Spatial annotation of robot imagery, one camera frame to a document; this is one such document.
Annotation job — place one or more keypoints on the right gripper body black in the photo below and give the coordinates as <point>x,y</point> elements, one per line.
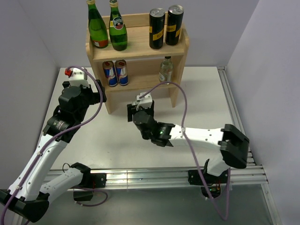
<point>145,135</point>

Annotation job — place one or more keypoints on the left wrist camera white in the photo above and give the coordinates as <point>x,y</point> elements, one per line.
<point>77,77</point>

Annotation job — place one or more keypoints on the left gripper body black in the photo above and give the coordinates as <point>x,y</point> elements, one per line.
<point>89,98</point>

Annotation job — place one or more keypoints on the green bottle front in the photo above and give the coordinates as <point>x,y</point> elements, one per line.
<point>96,26</point>

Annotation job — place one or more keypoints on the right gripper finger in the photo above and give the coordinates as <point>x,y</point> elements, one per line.
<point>131,111</point>
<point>151,110</point>

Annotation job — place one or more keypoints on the black yellow Schweppes can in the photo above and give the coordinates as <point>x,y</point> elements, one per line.
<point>174,22</point>

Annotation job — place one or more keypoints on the right Red Bull can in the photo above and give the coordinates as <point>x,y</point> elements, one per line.
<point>121,71</point>

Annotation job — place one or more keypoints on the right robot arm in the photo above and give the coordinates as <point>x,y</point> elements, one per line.
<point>230,144</point>

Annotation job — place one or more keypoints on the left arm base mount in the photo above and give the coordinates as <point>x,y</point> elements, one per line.
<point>96,180</point>

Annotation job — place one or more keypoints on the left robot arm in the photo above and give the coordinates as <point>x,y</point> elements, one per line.
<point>28,196</point>

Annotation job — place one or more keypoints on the red bull can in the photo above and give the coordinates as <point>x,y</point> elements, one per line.
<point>121,71</point>
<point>109,71</point>

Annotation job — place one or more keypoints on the wooden two-tier shelf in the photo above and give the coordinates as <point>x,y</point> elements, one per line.
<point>143,63</point>

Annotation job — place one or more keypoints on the left Red Bull can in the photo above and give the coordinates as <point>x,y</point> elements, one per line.
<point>109,71</point>

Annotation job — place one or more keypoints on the aluminium front rail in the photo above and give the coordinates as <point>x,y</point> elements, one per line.
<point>173,177</point>

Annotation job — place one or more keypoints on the green bottle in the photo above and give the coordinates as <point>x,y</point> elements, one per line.
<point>96,26</point>
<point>117,29</point>

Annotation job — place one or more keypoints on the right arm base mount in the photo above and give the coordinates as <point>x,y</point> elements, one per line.
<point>213,182</point>

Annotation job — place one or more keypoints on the aluminium side rail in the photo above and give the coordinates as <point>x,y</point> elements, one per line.
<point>230,99</point>

